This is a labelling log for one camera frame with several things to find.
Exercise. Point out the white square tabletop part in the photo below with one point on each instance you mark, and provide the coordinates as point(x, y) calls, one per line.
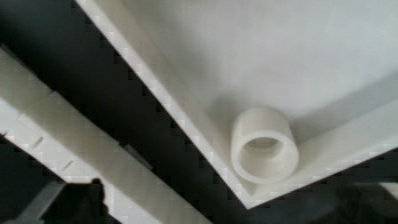
point(293, 54)

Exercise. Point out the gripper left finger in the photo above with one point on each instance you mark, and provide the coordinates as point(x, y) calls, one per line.
point(30, 215)

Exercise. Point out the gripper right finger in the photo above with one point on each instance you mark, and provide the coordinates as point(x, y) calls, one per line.
point(391, 188)

